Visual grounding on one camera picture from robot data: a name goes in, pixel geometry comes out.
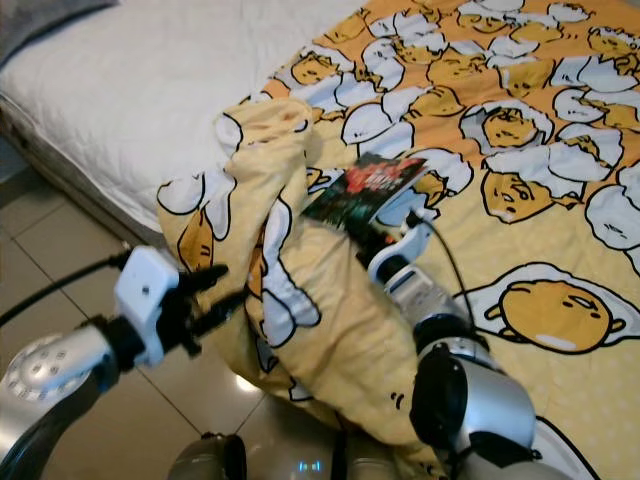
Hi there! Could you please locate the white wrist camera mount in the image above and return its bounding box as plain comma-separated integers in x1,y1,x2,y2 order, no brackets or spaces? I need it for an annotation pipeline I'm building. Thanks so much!
113,245,184,367
365,222,442,287

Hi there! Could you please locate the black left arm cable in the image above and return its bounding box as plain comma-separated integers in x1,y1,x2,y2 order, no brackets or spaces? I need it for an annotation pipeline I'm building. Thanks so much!
0,250,128,327

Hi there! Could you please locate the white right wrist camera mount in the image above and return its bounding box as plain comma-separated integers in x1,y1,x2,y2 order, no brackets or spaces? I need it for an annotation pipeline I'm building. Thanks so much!
365,222,442,287

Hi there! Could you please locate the grey pillow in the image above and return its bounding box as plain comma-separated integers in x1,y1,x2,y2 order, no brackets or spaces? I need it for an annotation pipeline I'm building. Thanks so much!
0,0,121,32

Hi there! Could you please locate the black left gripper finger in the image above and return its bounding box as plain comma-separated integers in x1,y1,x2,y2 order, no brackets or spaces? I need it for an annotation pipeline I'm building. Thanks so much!
184,265,229,294
204,290,249,333

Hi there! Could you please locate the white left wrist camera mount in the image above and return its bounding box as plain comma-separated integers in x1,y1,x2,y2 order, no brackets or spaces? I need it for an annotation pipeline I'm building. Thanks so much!
113,245,184,367

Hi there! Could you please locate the grey robot leg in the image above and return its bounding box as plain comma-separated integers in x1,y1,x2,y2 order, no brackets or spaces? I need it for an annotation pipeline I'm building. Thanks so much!
168,432,247,480
335,438,437,480

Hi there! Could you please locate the grey robot left leg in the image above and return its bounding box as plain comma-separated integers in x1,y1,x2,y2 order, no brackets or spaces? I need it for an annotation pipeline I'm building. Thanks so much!
168,432,247,480

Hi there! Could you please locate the white mattress with grey sides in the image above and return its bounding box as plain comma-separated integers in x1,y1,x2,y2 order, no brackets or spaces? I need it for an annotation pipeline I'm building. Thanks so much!
0,0,363,241

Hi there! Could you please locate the grey robot right leg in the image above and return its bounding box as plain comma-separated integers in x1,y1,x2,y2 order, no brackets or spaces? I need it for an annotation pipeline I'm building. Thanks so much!
335,438,437,480

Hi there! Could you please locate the yellow egg print blanket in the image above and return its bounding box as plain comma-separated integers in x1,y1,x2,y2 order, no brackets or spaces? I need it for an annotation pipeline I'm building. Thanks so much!
155,0,640,480

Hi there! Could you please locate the dark green red book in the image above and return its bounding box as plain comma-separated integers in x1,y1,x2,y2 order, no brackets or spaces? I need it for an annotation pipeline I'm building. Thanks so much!
302,152,432,235

